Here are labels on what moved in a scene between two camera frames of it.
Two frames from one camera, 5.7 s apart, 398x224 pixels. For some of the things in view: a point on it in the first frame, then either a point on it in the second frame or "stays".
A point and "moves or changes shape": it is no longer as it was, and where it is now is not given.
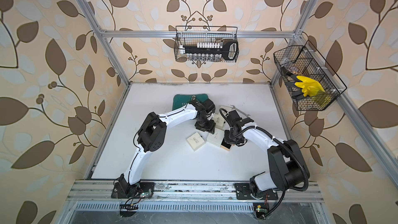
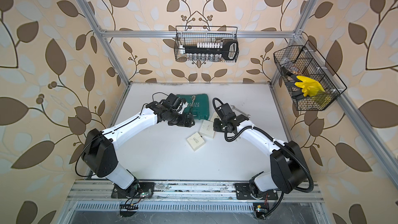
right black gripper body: x=230 y=137 to x=220 y=125
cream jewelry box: x=195 y=141 stays
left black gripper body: x=207 y=125 to x=181 y=120
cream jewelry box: x=217 y=139 moves or changes shape
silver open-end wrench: x=238 y=110 stays
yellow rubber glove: x=310 y=87 stays
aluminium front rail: x=291 y=191 stays
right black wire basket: x=312 y=86 stays
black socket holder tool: x=212 y=51 stays
